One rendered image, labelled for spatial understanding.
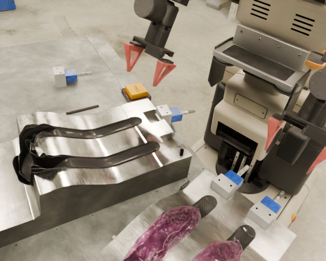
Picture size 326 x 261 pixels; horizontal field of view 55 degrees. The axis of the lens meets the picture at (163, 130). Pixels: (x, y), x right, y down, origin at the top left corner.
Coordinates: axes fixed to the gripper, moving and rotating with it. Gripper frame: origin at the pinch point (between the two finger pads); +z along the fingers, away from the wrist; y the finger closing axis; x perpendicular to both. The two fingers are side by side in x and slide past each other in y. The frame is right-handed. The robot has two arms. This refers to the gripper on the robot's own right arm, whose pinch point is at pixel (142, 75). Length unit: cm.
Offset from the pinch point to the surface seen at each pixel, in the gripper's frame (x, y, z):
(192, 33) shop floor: 235, -119, -8
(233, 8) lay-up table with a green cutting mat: 283, -110, -50
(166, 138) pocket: 2.3, 13.2, 12.5
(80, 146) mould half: -17.0, 1.9, 19.0
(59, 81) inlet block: 4.0, -34.3, 17.3
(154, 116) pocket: 7.5, 4.2, 10.8
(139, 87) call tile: 18.4, -11.9, 8.6
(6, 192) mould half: -31.4, -1.9, 31.2
